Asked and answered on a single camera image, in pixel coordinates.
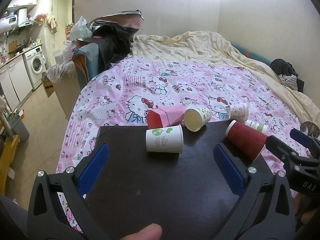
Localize white cup green band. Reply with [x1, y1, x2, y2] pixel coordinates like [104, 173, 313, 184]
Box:
[245, 120, 268, 134]

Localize red corrugated paper cup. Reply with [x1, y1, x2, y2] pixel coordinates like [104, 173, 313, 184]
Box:
[225, 120, 267, 162]

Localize pink hello kitty paper cup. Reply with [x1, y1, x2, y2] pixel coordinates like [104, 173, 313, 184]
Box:
[228, 103, 249, 121]

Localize white cup cartoon animal print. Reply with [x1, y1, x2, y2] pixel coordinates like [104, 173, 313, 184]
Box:
[183, 107, 212, 132]

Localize white cup green tree logo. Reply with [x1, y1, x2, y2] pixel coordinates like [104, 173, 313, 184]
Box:
[145, 125, 183, 153]

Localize pink hexagonal cup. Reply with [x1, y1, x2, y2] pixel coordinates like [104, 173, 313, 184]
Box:
[146, 105, 186, 129]

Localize person's left hand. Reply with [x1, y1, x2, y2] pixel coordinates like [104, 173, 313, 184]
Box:
[121, 223, 162, 240]

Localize tabby cat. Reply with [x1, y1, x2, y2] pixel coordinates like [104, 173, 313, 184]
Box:
[300, 121, 320, 139]

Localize black striped clothes pile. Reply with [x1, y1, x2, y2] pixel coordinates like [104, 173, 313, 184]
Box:
[270, 59, 304, 93]

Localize yellow wooden stool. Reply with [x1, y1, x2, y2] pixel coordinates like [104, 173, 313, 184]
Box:
[0, 135, 20, 194]

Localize black board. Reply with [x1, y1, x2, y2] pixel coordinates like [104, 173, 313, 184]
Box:
[86, 121, 249, 239]

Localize grey trash bin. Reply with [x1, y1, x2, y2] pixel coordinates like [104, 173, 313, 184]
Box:
[9, 114, 29, 142]

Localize beige bedside cabinet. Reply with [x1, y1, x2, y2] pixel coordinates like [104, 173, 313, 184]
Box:
[46, 61, 80, 120]

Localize cream quilt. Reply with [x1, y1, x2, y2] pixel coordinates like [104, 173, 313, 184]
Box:
[128, 31, 320, 125]

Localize cardboard box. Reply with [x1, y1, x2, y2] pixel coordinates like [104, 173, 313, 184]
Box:
[41, 72, 54, 98]

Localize pink hello kitty bedsheet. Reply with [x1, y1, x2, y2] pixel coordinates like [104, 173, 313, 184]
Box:
[55, 56, 311, 233]

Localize white kitchen cabinet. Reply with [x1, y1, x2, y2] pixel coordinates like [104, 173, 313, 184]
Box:
[1, 56, 32, 111]

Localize white washing machine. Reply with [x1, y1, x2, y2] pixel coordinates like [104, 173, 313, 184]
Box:
[23, 44, 46, 91]

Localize teal chair with clothes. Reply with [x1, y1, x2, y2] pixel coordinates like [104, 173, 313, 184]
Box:
[72, 43, 107, 89]

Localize white plastic bag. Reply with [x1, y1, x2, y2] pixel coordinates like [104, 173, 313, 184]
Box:
[69, 16, 92, 41]

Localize pile of dark clothes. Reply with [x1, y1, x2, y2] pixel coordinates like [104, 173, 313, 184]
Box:
[87, 10, 144, 69]

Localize white water heater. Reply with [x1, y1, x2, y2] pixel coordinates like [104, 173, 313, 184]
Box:
[17, 8, 27, 27]

